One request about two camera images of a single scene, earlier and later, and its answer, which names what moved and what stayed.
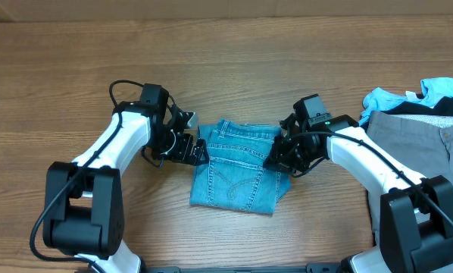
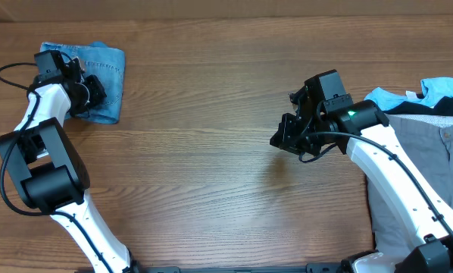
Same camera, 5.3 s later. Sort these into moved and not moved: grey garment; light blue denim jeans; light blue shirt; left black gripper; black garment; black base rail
Moved: light blue denim jeans; left black gripper
Not moved: grey garment; black base rail; black garment; light blue shirt
